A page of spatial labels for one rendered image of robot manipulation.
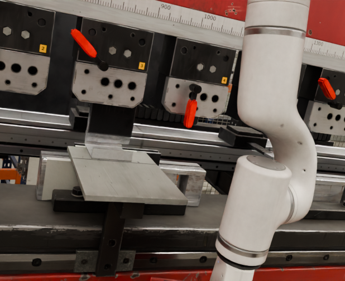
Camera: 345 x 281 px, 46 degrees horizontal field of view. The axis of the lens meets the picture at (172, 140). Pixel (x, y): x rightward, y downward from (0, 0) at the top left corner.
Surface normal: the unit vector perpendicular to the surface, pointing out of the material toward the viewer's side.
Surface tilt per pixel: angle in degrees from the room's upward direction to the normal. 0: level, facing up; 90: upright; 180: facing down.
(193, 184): 90
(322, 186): 90
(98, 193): 0
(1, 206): 0
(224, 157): 90
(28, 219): 0
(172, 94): 90
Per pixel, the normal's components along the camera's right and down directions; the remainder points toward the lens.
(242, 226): -0.44, 0.16
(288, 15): 0.17, 0.14
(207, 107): 0.34, 0.29
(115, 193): 0.19, -0.95
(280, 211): 0.70, 0.30
